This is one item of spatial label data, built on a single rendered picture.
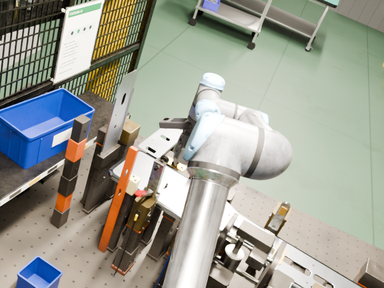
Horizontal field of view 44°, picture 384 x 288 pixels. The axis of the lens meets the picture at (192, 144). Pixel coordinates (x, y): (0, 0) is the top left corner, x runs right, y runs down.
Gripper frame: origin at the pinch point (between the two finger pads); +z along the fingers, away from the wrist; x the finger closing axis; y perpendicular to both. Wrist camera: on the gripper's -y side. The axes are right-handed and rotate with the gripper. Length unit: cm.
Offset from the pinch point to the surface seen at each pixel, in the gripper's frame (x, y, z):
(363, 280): 12, 77, 14
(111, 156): 1.5, -24.9, 14.9
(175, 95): 236, -87, 111
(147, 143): 16.9, -18.3, 12.3
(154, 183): -16.0, 0.3, 0.5
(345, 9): 805, -18, 97
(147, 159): 8.2, -12.9, 12.4
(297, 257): 4, 53, 13
